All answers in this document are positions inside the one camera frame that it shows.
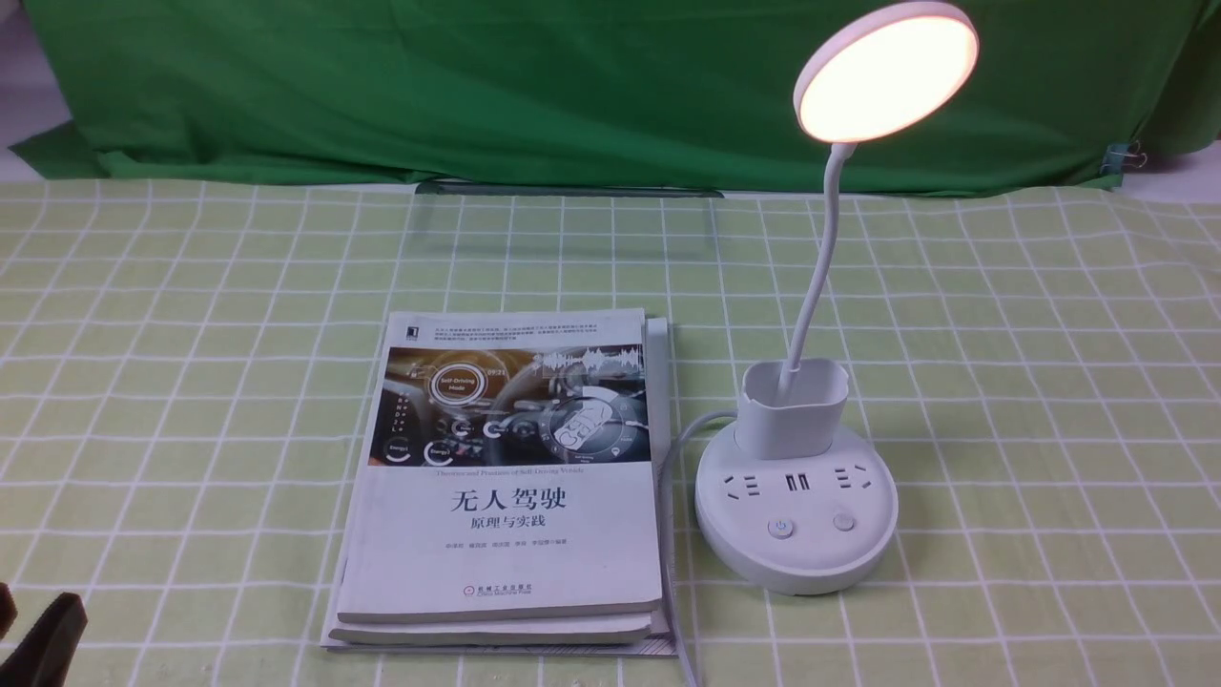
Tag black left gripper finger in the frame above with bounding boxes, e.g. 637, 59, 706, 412
1, 593, 88, 686

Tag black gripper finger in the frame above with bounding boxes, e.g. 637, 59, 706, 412
0, 584, 18, 638

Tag white desk lamp socket base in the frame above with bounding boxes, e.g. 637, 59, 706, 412
694, 1, 980, 595

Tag green checkered tablecloth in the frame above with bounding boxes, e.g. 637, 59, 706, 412
1, 182, 1220, 686

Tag white self-driving textbook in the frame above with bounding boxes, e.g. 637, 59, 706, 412
337, 308, 664, 625

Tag clear acrylic stand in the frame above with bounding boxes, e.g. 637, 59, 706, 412
404, 179, 724, 262

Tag metal binder clip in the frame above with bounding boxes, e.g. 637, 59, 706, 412
1100, 140, 1149, 176

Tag white lamp power cable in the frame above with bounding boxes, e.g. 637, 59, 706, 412
656, 410, 740, 687

